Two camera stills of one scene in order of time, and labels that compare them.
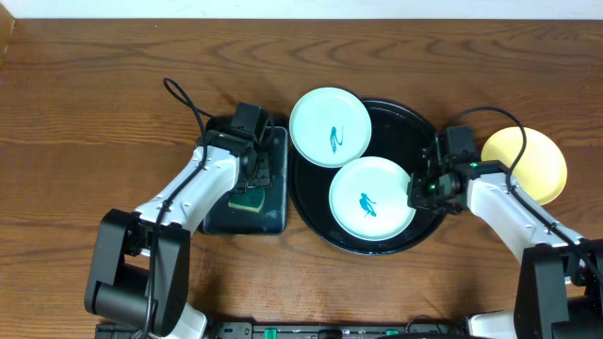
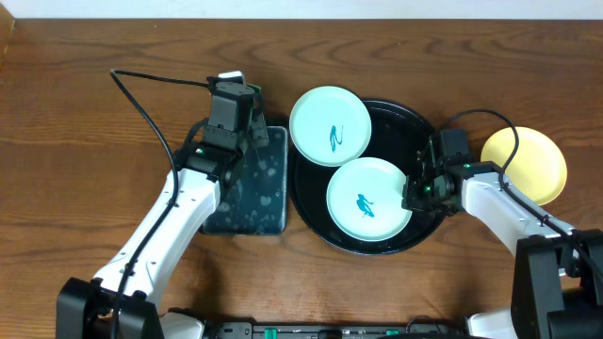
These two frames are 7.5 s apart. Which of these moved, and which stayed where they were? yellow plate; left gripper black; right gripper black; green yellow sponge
Moved: green yellow sponge; left gripper black
Stayed: yellow plate; right gripper black
